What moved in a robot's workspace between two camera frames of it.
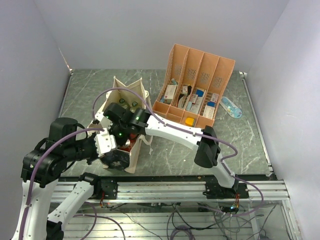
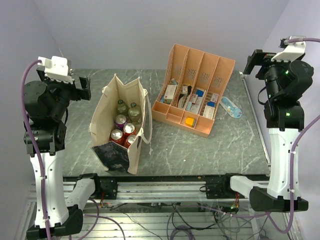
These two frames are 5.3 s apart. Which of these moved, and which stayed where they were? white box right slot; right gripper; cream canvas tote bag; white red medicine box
Moved: right gripper
Stayed: white box right slot; white red medicine box; cream canvas tote bag
